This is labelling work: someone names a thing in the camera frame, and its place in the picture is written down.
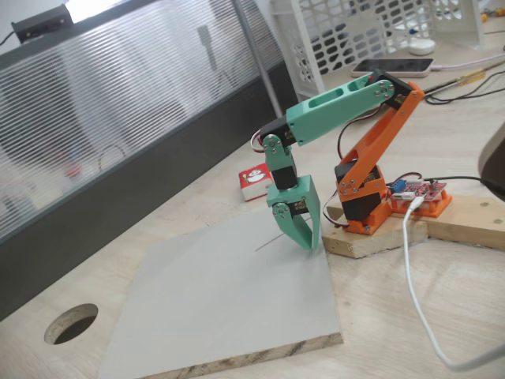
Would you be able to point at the long wooden plank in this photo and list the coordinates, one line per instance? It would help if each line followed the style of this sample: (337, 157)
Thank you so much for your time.
(469, 225)

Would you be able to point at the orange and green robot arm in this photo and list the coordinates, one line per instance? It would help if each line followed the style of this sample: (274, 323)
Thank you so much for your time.
(331, 108)

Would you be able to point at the green gripper with servo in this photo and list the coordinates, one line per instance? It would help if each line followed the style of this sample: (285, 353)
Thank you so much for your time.
(301, 197)

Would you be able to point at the smartphone in pink case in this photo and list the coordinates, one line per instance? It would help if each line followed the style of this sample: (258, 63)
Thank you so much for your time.
(398, 66)

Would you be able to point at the wooden base block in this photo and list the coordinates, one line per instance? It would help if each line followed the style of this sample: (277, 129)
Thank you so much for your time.
(378, 242)

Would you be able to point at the small white perforated basket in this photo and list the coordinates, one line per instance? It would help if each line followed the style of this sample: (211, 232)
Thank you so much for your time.
(457, 19)

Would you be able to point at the red circuit board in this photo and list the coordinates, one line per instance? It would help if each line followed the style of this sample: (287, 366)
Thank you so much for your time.
(426, 190)

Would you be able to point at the white earbuds case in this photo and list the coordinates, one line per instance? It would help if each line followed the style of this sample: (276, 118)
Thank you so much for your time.
(421, 47)

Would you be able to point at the dark grey rounded object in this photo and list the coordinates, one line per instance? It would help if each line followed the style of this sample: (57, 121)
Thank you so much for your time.
(495, 158)

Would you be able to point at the red box with snowman print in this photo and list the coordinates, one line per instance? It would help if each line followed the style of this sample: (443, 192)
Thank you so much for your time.
(254, 177)

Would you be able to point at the large white perforated basket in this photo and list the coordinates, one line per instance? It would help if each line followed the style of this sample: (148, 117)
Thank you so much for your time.
(335, 43)

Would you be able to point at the ribbed glass desk partition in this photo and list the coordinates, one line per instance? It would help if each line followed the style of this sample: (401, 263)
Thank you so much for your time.
(118, 98)

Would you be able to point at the grey board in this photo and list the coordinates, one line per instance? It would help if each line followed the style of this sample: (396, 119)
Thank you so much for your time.
(221, 308)

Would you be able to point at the orange circuit board mount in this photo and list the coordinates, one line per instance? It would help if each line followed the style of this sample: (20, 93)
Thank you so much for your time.
(436, 208)

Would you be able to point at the black device on partition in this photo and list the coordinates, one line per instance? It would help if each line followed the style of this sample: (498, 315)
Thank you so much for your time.
(43, 23)

